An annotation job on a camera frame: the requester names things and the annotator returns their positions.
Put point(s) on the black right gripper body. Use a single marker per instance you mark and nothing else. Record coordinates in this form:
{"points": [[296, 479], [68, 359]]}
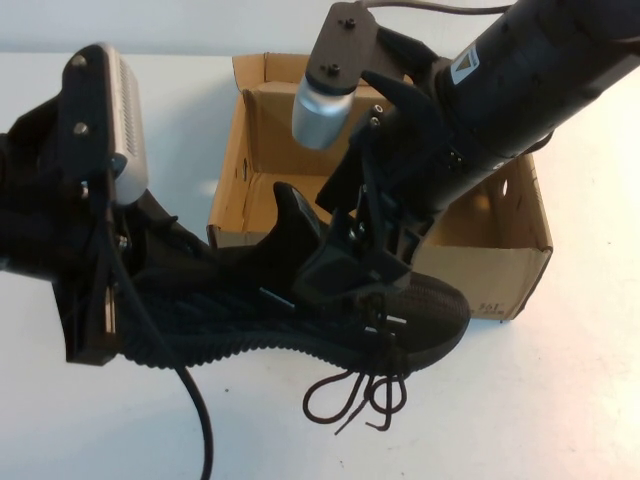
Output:
{"points": [[410, 165]]}

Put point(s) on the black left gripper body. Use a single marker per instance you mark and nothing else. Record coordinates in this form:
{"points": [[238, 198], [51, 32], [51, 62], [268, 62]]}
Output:
{"points": [[40, 200]]}

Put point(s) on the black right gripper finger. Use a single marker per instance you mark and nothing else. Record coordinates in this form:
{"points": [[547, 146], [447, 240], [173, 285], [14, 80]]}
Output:
{"points": [[335, 270], [405, 245]]}

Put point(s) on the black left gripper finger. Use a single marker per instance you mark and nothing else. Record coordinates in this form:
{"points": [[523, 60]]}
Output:
{"points": [[150, 215], [85, 325]]}

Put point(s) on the black mesh sneaker with laces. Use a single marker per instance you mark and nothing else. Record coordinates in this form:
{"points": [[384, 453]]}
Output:
{"points": [[300, 325]]}

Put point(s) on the brown cardboard shoe box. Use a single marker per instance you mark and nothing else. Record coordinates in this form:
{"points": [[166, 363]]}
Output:
{"points": [[500, 280]]}

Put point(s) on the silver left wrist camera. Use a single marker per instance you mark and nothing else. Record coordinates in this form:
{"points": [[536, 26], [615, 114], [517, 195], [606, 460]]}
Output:
{"points": [[127, 125]]}

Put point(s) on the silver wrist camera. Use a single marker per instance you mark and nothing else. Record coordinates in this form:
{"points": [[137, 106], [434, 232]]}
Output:
{"points": [[127, 125], [320, 115]]}

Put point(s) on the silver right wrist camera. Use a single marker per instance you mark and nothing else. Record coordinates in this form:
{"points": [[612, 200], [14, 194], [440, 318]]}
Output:
{"points": [[320, 115]]}

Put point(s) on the black left camera mount bracket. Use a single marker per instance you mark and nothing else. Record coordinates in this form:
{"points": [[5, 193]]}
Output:
{"points": [[82, 90]]}

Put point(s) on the dark right camera mount bracket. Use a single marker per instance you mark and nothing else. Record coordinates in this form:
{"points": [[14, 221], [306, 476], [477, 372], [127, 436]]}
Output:
{"points": [[345, 40]]}

